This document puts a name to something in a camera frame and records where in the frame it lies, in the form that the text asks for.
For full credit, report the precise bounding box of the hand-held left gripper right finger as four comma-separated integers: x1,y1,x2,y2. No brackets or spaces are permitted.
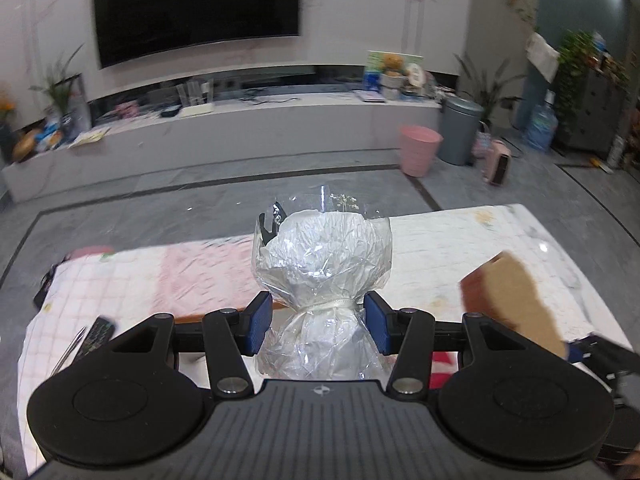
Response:
363,291,543,396

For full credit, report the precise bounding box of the silver pen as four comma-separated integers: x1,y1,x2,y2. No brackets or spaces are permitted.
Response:
50,326,87,376

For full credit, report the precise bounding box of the green plant in glass vase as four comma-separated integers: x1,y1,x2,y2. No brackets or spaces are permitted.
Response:
30,45,86,126

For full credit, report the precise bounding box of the black flat screen television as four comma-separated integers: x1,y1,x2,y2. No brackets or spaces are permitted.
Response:
91,0,302,70

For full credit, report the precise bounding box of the person's right hand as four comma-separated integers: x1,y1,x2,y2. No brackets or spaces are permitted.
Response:
609,447,640,480

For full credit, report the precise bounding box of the marble television console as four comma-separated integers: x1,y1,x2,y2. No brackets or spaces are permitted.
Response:
2,87,446,203

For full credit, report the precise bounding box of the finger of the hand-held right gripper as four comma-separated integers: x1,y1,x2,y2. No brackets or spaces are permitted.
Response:
565,332,627,377

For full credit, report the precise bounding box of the plaid lemon print tablecloth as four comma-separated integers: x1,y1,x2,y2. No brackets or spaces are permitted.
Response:
20,242,261,476

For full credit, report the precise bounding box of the red storage box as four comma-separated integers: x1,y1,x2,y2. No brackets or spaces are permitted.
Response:
430,350,463,391

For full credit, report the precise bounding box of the orange cardboard box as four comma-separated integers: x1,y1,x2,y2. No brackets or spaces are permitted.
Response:
172,305,261,356

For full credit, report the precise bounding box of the vase with dried flowers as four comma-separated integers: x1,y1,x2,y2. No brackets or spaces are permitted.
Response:
0,92,18,166

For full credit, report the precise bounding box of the plastic flower bouquet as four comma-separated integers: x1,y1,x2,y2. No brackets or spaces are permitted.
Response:
250,185,393,381

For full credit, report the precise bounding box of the black remote control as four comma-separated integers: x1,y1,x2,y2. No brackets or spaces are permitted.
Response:
75,316,117,361

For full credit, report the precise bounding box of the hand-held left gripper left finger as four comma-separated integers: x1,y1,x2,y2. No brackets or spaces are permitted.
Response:
102,291,274,398

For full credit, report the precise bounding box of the pink space heater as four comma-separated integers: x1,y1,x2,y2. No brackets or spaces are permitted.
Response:
482,140,512,186

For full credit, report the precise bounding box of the blue water bottle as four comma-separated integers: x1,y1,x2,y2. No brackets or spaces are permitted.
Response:
525,105,559,152

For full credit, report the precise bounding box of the white hanging cloth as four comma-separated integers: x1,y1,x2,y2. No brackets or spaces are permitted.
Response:
526,32,560,83

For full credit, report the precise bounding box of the long leaf potted plant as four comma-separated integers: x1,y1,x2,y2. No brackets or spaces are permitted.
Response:
452,52,526,128

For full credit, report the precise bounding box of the blue snack bag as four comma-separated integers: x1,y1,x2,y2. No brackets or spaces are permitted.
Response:
37,125,64,151

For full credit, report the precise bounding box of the pink waste bin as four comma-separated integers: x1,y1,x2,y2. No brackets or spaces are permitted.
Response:
398,125,444,177

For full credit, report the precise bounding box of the white router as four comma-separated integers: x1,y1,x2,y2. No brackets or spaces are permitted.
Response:
176,80,216,117

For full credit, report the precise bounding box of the grey trash can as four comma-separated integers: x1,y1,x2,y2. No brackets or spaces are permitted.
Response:
439,97,486,167

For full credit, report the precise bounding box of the dark drawer cabinet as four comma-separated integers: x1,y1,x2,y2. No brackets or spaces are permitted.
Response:
557,67,636,153

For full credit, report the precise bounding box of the ivy plant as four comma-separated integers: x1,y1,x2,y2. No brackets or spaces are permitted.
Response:
555,30,598,126

